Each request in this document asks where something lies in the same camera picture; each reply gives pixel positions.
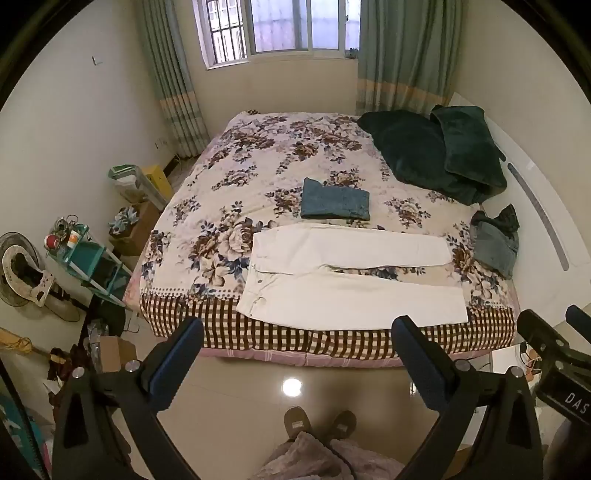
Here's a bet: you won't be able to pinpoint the dark crumpled garment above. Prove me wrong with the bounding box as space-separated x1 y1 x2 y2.
471 204 520 234

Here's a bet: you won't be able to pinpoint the dark green blanket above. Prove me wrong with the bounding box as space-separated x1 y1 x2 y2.
358 110 491 206

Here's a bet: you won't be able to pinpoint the white pants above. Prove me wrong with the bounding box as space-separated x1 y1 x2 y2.
235 225 469 332

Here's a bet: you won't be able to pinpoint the yellow rope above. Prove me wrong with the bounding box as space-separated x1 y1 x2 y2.
0 327 49 357

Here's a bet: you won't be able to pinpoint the black bag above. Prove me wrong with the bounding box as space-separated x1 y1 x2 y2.
88 299 129 339

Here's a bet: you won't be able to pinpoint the yellow box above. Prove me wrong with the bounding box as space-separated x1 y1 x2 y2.
140 165 175 202

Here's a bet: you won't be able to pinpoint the small open cardboard box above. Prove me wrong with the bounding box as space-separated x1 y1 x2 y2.
95 335 139 376

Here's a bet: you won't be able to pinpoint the green curtain with beige band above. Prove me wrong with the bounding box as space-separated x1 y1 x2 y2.
355 0 462 116
134 0 211 160

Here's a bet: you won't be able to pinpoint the window with white frame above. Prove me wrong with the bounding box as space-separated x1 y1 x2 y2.
191 0 363 70

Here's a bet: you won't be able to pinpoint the grey-blue garment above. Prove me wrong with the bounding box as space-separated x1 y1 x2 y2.
471 219 520 280

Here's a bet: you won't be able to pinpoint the cardboard box with teal flowers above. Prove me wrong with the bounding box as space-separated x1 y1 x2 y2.
108 202 161 257

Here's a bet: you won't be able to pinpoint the person's fuzzy pink pajama legs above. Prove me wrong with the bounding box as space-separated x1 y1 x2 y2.
262 431 408 480

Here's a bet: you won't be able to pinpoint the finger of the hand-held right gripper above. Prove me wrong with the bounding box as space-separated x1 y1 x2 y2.
516 309 573 370
565 304 591 332

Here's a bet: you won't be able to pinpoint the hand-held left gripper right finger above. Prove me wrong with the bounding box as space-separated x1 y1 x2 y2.
392 315 543 480

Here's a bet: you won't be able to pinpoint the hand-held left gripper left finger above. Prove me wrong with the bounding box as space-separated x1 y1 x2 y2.
51 316 206 480

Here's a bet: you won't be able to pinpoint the white bed headboard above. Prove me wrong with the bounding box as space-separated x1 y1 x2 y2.
447 91 579 326

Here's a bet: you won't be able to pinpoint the folded blue jeans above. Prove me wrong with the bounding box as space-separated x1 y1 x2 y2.
300 178 371 221

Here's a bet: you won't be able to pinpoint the dark green pillow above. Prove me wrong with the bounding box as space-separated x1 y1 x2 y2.
431 105 508 189

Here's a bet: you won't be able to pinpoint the teal shelf rack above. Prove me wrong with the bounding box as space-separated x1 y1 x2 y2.
54 222 136 309

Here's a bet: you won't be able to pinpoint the floral bedspread with checked edge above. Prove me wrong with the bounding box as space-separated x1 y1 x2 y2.
139 110 518 367

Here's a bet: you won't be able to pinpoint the standing fan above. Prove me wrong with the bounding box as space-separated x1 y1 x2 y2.
0 231 57 309

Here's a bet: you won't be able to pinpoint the white bin with green lid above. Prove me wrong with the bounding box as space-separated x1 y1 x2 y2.
108 165 140 204

